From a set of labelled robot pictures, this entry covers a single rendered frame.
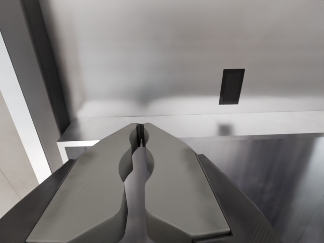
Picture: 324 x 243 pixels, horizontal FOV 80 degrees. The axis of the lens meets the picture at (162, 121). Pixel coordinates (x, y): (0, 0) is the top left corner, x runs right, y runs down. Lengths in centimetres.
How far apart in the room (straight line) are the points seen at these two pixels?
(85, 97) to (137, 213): 14
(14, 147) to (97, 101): 136
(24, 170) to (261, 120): 154
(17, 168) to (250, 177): 151
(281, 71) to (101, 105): 15
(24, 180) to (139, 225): 145
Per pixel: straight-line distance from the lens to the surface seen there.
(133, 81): 16
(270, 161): 22
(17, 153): 153
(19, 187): 174
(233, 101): 17
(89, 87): 16
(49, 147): 18
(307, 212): 31
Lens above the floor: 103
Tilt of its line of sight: 62 degrees down
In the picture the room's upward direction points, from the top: 174 degrees clockwise
